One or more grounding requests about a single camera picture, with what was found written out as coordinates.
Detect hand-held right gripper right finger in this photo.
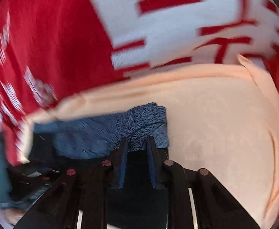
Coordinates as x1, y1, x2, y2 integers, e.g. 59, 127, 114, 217
146, 136, 261, 229

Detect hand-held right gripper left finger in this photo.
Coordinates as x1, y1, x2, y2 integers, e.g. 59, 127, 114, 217
13, 137, 129, 229

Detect black pants with blue stripes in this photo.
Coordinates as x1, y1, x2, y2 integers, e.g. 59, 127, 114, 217
29, 102, 171, 229

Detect person's left forearm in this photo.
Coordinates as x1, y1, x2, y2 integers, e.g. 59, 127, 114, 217
0, 131, 29, 211

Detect peach cloth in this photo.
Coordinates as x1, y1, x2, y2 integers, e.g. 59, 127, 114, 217
18, 55, 279, 229

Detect red printed blanket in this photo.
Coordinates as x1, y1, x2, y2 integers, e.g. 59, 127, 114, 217
0, 0, 279, 168

